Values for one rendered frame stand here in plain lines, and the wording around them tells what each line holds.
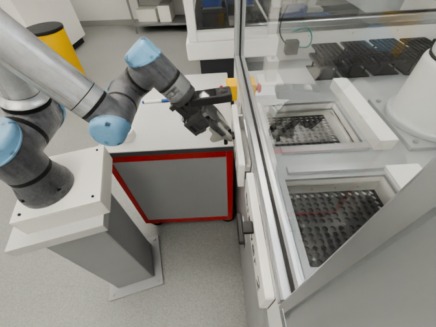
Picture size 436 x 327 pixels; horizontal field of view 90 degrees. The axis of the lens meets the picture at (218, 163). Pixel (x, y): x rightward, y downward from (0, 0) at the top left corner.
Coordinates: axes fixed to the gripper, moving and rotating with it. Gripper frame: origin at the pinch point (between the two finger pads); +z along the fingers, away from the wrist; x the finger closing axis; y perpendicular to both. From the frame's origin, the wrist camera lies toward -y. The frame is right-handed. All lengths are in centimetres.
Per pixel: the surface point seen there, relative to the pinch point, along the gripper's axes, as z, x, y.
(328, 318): -17, 51, -18
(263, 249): 1.0, 37.3, -4.2
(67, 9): -99, -356, 213
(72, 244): -10, 22, 64
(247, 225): 1.0, 31.2, -1.3
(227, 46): 5, -80, 0
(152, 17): -8, -401, 133
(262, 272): 0.5, 41.5, -3.5
